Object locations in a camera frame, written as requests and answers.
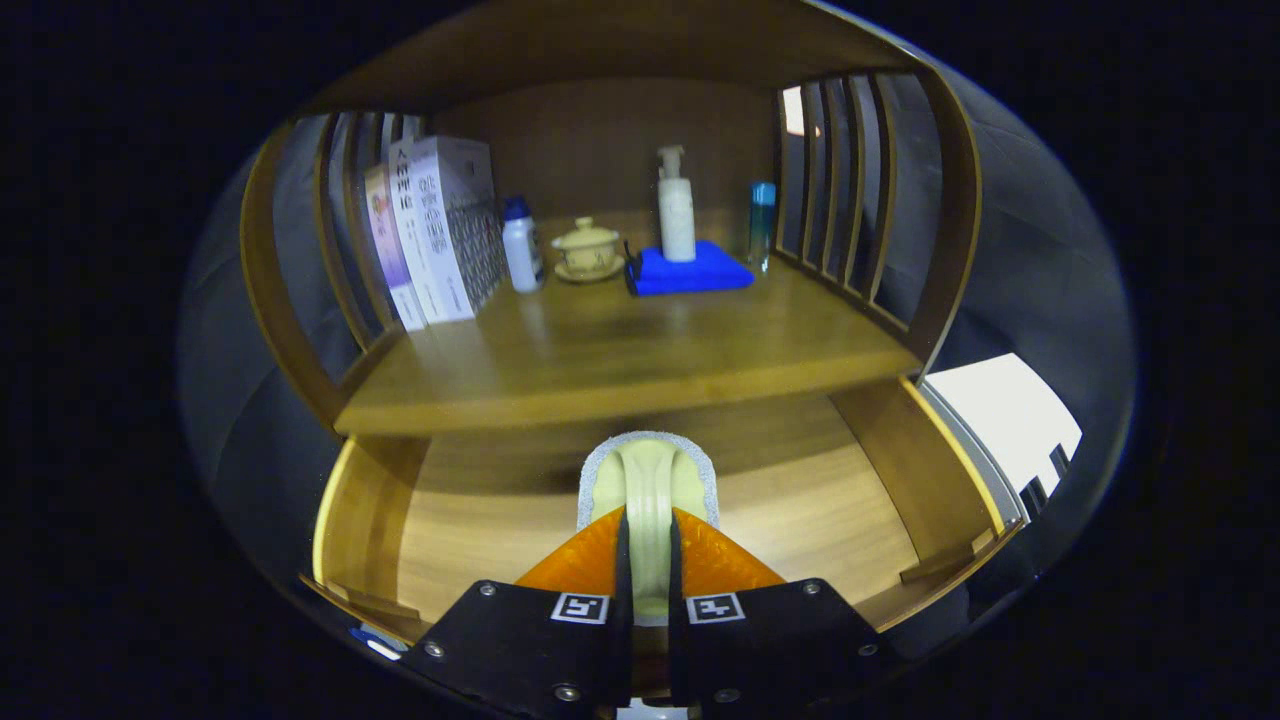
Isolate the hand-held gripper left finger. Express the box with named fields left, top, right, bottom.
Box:
left=400, top=505, right=634, bottom=719

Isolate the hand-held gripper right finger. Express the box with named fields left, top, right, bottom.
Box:
left=668, top=507, right=891, bottom=713

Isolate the wooden drawer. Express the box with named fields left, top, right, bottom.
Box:
left=312, top=375, right=1026, bottom=646

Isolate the wooden countertop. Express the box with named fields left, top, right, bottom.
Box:
left=335, top=255, right=921, bottom=438

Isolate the white filing cabinet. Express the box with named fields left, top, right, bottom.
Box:
left=920, top=353, right=1084, bottom=526

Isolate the wooden cabinet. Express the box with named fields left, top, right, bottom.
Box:
left=240, top=0, right=986, bottom=438

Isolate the blue folded cloth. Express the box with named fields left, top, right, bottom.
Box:
left=624, top=240, right=756, bottom=298

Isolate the beige lidded tea cup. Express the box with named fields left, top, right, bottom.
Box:
left=551, top=216, right=625, bottom=284

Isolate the white bottle blue cap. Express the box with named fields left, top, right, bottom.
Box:
left=501, top=195, right=546, bottom=294

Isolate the white pump bottle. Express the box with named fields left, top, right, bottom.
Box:
left=657, top=145, right=697, bottom=263

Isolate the teal bottle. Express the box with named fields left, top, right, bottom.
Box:
left=749, top=181, right=778, bottom=273

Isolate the white patterned book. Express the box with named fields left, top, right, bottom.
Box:
left=410, top=135, right=508, bottom=323

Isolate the plain white book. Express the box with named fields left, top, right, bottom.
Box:
left=388, top=138, right=451, bottom=326

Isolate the purple book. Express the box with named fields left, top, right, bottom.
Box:
left=364, top=165, right=428, bottom=333

